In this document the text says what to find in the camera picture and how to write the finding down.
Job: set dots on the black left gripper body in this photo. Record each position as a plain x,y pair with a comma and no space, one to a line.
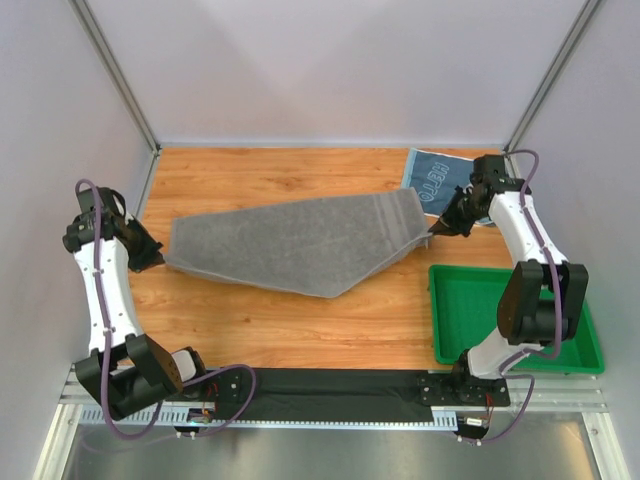
141,245

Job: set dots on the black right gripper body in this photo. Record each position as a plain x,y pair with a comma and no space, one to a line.
461,209

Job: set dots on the grey terry towel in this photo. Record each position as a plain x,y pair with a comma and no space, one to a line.
319,247

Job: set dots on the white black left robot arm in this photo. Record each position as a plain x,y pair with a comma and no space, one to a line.
125,370

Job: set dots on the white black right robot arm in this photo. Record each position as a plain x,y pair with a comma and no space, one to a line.
541,305

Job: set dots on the blue patterned towel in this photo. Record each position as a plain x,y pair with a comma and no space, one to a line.
434,177

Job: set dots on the green plastic tray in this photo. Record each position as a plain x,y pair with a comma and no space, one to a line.
464,303

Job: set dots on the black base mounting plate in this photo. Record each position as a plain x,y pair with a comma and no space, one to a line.
339,395

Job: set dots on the aluminium frame post right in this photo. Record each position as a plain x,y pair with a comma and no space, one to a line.
561,59

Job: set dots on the aluminium frame post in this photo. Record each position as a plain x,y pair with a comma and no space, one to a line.
561,59
100,43

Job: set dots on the aluminium front rail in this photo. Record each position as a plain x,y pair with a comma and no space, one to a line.
542,393

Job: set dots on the aluminium frame post left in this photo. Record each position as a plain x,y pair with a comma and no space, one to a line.
100,43

